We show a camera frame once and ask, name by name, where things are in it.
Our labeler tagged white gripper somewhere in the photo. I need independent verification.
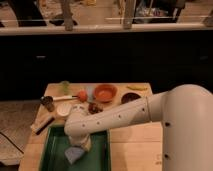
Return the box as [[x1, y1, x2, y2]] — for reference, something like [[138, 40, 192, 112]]
[[69, 134, 91, 152]]

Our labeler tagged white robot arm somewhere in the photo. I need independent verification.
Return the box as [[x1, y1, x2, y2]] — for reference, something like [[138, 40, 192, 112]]
[[64, 84, 213, 171]]

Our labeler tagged green tray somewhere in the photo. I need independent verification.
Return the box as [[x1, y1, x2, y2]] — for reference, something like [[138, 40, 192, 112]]
[[39, 125, 111, 171]]

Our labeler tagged white round lid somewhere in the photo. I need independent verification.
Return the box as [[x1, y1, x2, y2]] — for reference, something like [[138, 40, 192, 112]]
[[56, 102, 72, 117]]

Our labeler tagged red tomato toy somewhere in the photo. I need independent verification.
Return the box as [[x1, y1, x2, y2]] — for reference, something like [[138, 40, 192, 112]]
[[77, 90, 88, 102]]

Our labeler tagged orange bowl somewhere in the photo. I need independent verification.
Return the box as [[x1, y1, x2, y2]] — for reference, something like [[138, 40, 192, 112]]
[[93, 84, 117, 103]]

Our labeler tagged dark metal cup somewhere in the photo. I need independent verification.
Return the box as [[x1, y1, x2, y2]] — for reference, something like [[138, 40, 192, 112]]
[[41, 96, 55, 112]]

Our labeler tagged dark brown bowl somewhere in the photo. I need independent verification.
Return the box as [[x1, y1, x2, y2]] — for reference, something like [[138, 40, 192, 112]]
[[121, 93, 140, 104]]

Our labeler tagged yellow banana toy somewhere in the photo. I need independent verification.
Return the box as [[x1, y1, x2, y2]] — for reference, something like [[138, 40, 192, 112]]
[[127, 86, 147, 91]]

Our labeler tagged white handled spatula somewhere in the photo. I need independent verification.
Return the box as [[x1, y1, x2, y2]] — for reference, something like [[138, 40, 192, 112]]
[[41, 95, 77, 101]]

